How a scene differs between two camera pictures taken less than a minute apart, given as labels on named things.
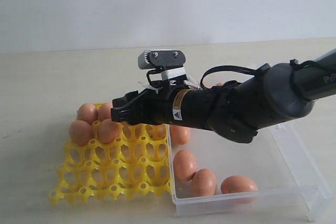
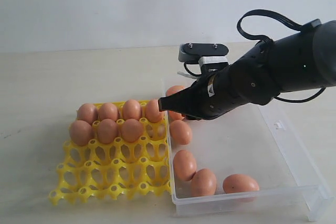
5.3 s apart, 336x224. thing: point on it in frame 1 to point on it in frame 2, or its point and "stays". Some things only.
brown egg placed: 104,111 stays
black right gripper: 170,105 to 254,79
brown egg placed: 108,130 stays
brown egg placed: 80,132 stays
